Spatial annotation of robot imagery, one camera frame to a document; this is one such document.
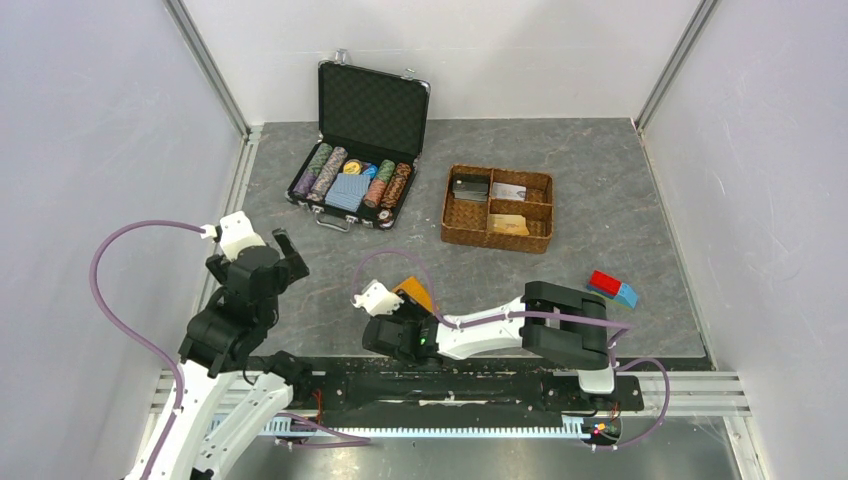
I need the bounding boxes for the woven brown basket tray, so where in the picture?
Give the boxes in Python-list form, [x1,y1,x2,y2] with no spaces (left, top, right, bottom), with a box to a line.
[440,164,554,254]

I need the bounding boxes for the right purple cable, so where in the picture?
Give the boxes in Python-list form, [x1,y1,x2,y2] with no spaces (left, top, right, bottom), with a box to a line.
[351,248,672,452]

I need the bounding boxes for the black poker chip case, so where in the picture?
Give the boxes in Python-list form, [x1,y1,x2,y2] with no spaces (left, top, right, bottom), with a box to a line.
[286,50,430,232]

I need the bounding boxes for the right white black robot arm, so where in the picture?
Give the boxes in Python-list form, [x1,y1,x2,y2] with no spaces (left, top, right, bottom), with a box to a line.
[352,280,628,408]

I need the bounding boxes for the tan card in basket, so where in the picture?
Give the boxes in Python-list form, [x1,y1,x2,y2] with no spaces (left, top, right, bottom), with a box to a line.
[487,213,530,236]

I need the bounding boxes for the green orange chip stack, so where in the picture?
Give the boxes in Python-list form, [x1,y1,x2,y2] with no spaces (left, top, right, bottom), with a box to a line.
[363,160,396,208]

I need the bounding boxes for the blue playing card deck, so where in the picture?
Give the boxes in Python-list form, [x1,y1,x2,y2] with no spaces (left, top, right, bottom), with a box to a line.
[324,173,371,213]

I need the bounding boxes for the red blue toy block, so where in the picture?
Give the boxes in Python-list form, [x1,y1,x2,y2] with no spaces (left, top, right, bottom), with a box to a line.
[586,270,639,309]

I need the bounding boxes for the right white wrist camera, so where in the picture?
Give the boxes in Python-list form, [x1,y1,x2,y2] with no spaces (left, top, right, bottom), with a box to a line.
[351,279,404,316]

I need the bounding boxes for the purple green chip stack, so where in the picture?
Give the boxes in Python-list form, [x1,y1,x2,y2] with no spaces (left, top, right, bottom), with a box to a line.
[293,143,333,197]

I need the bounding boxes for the black card deck box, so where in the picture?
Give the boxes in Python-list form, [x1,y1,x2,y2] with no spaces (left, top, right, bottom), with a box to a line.
[451,173,490,203]

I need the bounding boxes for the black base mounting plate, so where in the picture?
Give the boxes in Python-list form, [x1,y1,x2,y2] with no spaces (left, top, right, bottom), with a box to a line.
[287,356,645,429]

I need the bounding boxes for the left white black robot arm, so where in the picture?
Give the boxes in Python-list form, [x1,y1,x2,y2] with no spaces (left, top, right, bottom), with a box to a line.
[129,227,314,479]

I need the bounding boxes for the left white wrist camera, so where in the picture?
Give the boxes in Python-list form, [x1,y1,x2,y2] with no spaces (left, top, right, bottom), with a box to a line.
[200,211,266,261]

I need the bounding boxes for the brown black chip stack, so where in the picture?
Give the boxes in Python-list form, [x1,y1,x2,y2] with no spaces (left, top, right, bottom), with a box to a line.
[380,163,413,209]

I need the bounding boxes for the loose poker chip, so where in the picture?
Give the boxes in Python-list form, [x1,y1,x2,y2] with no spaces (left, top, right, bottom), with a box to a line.
[378,209,394,227]

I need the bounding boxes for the yellow blue loose chips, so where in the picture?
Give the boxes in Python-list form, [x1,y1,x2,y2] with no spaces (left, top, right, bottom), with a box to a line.
[342,159,378,179]

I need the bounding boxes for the white card in basket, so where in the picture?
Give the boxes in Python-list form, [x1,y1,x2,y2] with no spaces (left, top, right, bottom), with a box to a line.
[490,182,527,201]

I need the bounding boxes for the orange card holder wallet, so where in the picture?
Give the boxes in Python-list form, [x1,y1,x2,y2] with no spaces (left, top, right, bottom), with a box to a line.
[393,276,433,313]

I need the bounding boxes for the pink grey chip stack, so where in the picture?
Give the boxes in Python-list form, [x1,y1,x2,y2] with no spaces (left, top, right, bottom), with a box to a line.
[307,146,348,202]

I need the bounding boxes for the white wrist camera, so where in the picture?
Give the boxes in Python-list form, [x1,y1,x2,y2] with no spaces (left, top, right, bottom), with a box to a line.
[200,211,266,261]
[351,279,404,316]

